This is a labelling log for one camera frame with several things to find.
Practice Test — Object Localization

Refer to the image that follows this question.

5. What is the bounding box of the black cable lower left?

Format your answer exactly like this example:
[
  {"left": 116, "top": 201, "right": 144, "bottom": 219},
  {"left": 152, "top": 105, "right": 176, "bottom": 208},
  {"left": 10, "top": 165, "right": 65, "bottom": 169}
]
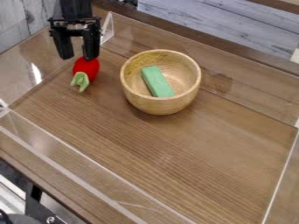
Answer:
[{"left": 0, "top": 209, "right": 14, "bottom": 224}]

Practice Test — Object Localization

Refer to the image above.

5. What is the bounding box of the clear acrylic table barrier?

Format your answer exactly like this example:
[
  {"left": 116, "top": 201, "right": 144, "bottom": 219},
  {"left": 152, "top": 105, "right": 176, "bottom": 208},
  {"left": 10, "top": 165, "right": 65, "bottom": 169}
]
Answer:
[{"left": 0, "top": 99, "right": 296, "bottom": 224}]

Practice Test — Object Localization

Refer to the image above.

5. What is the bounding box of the black metal bracket with bolt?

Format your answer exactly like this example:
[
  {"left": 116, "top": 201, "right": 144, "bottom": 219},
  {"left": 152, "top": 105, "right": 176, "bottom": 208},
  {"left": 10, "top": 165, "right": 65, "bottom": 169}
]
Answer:
[{"left": 23, "top": 185, "right": 66, "bottom": 224}]

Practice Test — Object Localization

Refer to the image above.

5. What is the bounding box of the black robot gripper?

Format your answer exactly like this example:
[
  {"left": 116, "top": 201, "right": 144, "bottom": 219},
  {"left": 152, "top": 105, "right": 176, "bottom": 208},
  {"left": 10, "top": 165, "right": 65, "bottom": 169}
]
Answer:
[{"left": 47, "top": 0, "right": 100, "bottom": 60}]

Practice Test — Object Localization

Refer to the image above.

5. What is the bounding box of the wooden bowl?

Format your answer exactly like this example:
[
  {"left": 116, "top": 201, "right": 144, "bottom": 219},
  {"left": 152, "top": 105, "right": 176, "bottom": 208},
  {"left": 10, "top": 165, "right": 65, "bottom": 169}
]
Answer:
[{"left": 120, "top": 49, "right": 201, "bottom": 116}]

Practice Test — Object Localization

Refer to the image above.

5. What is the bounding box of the green rectangular block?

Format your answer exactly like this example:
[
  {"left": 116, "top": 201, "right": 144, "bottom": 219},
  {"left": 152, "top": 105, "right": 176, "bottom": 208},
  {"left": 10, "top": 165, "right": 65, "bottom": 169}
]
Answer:
[{"left": 141, "top": 66, "right": 174, "bottom": 97}]

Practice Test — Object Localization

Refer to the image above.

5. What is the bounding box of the red plush tomato toy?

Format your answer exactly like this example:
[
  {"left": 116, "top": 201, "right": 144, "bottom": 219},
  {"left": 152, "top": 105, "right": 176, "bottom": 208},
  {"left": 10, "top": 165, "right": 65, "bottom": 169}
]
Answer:
[{"left": 70, "top": 57, "right": 100, "bottom": 92}]

